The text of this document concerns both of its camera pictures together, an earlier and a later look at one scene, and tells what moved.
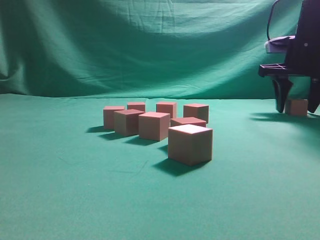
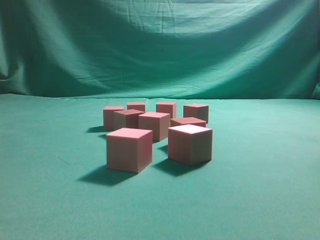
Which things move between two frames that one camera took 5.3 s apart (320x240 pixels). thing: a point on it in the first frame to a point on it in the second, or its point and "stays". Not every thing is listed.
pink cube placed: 168,108 stays
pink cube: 297,107 to 129,149
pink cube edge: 190,144 stays
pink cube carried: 108,116 stays
